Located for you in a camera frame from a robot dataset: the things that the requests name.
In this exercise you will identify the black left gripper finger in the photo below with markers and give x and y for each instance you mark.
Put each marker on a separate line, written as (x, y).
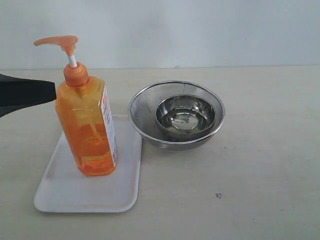
(19, 93)

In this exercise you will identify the orange dish soap pump bottle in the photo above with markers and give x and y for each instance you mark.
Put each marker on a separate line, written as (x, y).
(83, 109)

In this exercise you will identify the steel mesh colander bowl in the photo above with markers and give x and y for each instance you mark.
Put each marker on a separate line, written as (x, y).
(142, 113)

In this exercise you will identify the small stainless steel bowl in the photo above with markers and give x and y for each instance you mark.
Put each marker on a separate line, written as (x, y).
(185, 116)

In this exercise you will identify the white rectangular plastic tray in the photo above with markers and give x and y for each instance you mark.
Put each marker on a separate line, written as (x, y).
(64, 189)

